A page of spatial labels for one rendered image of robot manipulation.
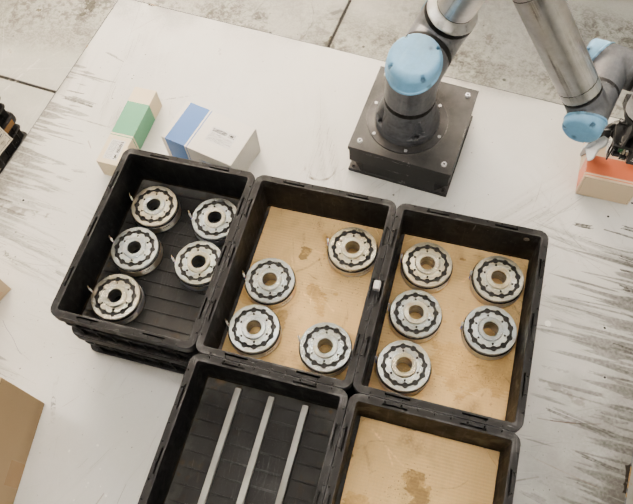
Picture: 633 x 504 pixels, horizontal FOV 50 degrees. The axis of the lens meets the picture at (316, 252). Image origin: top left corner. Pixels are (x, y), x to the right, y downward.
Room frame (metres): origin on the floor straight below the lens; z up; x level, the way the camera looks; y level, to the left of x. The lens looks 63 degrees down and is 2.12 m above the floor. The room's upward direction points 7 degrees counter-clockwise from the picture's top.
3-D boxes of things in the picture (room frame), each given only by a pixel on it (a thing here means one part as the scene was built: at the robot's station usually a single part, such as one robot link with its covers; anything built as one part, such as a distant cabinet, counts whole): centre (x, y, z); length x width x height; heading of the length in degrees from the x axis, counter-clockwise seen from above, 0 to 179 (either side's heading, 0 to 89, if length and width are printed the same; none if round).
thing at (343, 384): (0.56, 0.04, 0.92); 0.40 x 0.30 x 0.02; 158
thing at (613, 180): (0.83, -0.72, 0.74); 0.16 x 0.12 x 0.07; 156
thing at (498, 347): (0.42, -0.32, 0.86); 0.10 x 0.10 x 0.01
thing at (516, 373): (0.45, -0.24, 0.87); 0.40 x 0.30 x 0.11; 158
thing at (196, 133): (1.03, 0.22, 0.74); 0.20 x 0.12 x 0.09; 56
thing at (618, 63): (0.86, -0.62, 1.05); 0.11 x 0.11 x 0.08; 55
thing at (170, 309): (0.67, 0.31, 0.87); 0.40 x 0.30 x 0.11; 158
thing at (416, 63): (0.98, -0.26, 0.97); 0.13 x 0.12 x 0.14; 145
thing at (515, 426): (0.45, -0.24, 0.92); 0.40 x 0.30 x 0.02; 158
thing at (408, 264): (0.58, -0.22, 0.86); 0.10 x 0.10 x 0.01
